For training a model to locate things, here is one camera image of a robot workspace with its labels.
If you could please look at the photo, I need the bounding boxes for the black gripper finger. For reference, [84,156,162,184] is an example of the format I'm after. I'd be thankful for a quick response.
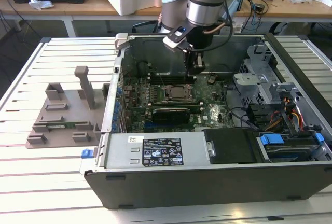
[183,50,197,84]
[193,52,208,77]

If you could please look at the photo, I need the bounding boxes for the CPU socket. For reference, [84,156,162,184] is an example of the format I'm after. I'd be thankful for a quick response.
[162,83,196,103]

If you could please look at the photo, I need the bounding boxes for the green motherboard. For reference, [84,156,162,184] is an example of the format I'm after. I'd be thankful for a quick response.
[121,75,234,133]

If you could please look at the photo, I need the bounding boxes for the black graphics card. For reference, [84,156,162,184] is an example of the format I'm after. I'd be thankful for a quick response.
[152,107,190,125]

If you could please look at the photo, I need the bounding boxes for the silver metal drive cage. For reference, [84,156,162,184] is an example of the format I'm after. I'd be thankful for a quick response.
[232,43,303,131]

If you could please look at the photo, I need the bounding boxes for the black plastic shroud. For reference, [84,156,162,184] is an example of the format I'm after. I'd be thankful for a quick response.
[201,128,257,164]

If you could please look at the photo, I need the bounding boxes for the wooden desk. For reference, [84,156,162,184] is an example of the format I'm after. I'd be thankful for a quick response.
[0,0,332,38]

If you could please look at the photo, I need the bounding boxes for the hard disk in blue carrier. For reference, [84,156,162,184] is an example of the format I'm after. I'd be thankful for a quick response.
[258,132,325,163]

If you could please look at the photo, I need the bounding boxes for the silver power supply unit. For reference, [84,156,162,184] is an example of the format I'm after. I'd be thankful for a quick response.
[105,132,211,169]

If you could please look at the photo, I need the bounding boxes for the dark grey PC case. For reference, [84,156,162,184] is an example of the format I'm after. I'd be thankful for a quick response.
[79,32,332,211]

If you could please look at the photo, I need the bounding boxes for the grey parts rack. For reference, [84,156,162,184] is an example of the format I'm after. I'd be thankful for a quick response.
[25,65,111,149]

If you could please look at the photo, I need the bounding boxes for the crumpled white paper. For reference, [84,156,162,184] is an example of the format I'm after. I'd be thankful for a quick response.
[28,0,54,11]

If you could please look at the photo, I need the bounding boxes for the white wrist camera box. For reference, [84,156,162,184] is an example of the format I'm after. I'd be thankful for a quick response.
[162,26,195,52]

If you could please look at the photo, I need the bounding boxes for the yellow red wire bundle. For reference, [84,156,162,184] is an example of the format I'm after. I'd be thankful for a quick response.
[269,99,305,131]

